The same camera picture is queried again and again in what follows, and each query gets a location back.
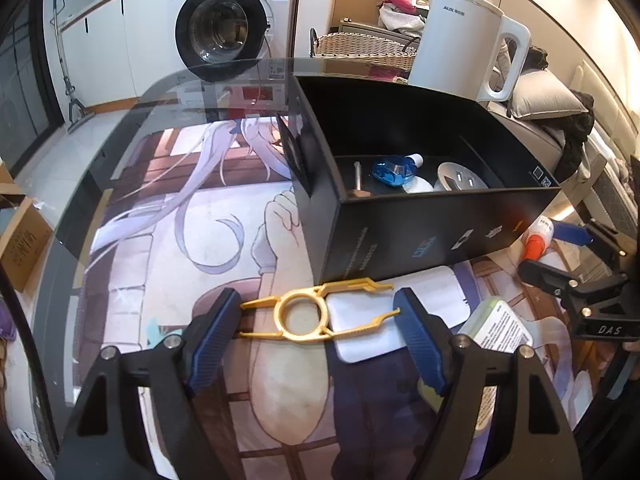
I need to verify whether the white tube with red cap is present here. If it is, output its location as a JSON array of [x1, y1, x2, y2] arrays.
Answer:
[[524, 215, 557, 262]]

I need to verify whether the yellow plastic ring tool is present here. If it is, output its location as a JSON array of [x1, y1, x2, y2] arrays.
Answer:
[[239, 277, 402, 346]]

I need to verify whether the white kitchen counter cabinet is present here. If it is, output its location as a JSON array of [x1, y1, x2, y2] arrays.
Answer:
[[45, 0, 173, 111]]

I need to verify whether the grey pillow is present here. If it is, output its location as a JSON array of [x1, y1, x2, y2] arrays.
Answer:
[[507, 70, 590, 121]]

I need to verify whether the light grey sofa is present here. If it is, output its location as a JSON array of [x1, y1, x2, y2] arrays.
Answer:
[[487, 60, 640, 241]]

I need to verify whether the beige clothes pile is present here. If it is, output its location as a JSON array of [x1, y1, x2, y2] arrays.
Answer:
[[377, 2, 428, 31]]

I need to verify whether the purple cloth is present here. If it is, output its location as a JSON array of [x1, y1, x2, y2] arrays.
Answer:
[[0, 295, 16, 341]]

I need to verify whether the green case with white label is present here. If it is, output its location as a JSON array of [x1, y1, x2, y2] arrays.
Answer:
[[457, 297, 535, 353]]

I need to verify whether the white washing machine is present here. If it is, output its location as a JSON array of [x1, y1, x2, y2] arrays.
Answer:
[[167, 0, 303, 81]]

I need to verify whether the sliding glass door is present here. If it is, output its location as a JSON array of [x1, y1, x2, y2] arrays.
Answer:
[[0, 0, 66, 171]]

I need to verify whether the black jacket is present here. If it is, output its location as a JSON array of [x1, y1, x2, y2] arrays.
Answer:
[[552, 90, 596, 183]]

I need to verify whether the amber handle screwdriver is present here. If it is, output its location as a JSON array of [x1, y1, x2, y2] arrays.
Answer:
[[350, 161, 371, 200]]

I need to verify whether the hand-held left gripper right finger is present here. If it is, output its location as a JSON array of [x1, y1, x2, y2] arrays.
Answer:
[[391, 287, 584, 480]]

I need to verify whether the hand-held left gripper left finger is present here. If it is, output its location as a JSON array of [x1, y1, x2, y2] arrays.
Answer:
[[54, 287, 244, 480]]

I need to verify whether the open cardboard box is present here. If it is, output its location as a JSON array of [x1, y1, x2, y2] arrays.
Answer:
[[0, 160, 53, 293]]

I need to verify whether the flat mop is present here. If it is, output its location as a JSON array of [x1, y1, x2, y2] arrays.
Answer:
[[50, 0, 96, 133]]

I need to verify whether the printed desk mat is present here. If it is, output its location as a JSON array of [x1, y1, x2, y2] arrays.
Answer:
[[70, 112, 601, 480]]

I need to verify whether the white electric kettle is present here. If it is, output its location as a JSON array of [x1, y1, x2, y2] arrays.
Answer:
[[407, 0, 532, 105]]

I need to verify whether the grey side cabinet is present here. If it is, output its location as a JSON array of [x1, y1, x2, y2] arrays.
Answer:
[[340, 19, 421, 41]]

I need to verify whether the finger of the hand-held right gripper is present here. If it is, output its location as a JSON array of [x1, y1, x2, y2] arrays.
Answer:
[[550, 219, 640, 273], [517, 257, 632, 307]]

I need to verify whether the black cardboard box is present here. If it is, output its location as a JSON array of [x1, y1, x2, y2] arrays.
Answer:
[[275, 74, 563, 283]]

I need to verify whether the wicker basket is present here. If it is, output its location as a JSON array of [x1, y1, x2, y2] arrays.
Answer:
[[310, 29, 418, 68]]

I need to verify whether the round white socket hub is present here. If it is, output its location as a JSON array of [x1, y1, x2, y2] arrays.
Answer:
[[434, 161, 488, 192]]

